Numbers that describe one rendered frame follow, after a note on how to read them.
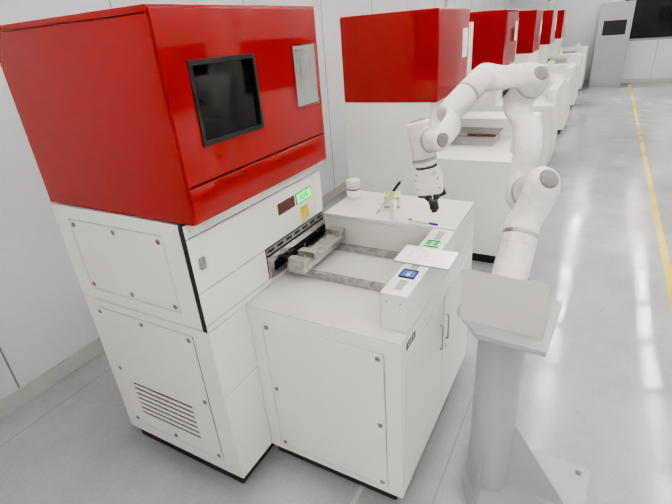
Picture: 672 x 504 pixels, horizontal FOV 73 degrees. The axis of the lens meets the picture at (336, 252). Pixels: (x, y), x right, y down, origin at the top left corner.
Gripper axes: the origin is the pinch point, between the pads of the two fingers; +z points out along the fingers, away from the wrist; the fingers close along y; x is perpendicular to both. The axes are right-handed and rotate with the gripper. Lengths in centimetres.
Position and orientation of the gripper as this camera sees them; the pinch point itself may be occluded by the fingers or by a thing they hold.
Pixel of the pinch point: (434, 206)
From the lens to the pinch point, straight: 171.9
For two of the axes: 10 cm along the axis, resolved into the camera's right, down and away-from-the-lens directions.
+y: 8.4, -0.4, -5.4
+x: 4.8, -4.1, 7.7
